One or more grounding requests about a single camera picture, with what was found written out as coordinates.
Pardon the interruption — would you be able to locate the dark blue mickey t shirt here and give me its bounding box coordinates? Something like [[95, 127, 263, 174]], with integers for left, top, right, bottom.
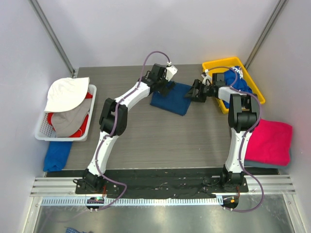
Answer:
[[150, 83, 191, 116]]

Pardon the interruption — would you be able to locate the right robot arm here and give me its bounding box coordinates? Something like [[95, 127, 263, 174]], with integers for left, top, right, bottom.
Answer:
[[185, 72, 261, 192]]

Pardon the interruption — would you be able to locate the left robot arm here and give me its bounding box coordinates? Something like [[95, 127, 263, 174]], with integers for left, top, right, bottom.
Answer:
[[73, 63, 178, 194]]

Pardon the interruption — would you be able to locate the yellow plastic tray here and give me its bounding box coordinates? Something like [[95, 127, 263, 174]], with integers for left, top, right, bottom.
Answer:
[[202, 57, 265, 104]]

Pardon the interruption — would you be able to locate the royal blue t shirt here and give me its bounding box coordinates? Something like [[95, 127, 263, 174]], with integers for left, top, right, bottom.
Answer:
[[224, 66, 253, 93]]

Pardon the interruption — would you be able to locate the grey folded t shirt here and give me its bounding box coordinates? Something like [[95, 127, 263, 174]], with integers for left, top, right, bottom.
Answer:
[[244, 149, 292, 169]]

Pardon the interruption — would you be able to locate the pink folded t shirt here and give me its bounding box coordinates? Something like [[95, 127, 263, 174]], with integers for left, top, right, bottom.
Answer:
[[246, 119, 293, 165]]

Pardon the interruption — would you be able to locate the white t shirt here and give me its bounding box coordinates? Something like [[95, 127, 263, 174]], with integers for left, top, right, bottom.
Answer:
[[44, 77, 89, 113]]

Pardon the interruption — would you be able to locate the red t shirt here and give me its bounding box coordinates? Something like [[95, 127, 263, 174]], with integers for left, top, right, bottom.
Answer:
[[47, 92, 94, 138]]

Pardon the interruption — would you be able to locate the blue folded t shirt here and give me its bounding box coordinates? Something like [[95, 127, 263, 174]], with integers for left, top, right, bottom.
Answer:
[[43, 141, 72, 172]]

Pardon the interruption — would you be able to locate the white plastic laundry basket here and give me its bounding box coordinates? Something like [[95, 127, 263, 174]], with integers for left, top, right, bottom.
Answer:
[[35, 84, 97, 142]]

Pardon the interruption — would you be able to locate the checkered cloth bottom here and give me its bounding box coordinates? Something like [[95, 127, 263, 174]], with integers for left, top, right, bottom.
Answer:
[[65, 227, 93, 233]]

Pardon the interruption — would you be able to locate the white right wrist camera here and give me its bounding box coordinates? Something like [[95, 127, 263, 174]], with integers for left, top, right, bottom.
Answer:
[[201, 69, 212, 86]]

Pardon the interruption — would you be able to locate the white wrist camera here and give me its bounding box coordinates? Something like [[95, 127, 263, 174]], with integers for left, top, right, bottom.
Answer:
[[201, 69, 212, 86], [165, 62, 178, 81]]

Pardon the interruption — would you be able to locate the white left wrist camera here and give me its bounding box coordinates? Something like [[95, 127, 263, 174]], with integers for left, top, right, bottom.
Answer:
[[165, 62, 178, 81]]

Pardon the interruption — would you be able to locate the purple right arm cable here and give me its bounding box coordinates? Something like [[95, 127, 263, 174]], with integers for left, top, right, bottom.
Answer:
[[204, 67, 265, 213]]

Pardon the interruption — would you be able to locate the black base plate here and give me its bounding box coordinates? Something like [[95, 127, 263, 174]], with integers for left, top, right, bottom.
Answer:
[[75, 168, 250, 199]]

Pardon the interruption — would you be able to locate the aluminium frame post right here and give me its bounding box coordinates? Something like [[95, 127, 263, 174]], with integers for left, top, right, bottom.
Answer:
[[244, 0, 288, 69]]

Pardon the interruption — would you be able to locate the aluminium frame post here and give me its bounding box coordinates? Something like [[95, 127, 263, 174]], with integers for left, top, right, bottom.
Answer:
[[29, 0, 76, 77], [244, 0, 288, 69]]

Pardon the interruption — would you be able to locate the aluminium frame post left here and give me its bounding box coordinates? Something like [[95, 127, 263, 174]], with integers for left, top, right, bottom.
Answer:
[[29, 0, 76, 77]]

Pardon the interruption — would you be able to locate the slotted cable duct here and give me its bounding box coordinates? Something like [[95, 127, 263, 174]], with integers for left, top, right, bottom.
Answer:
[[41, 196, 223, 206]]

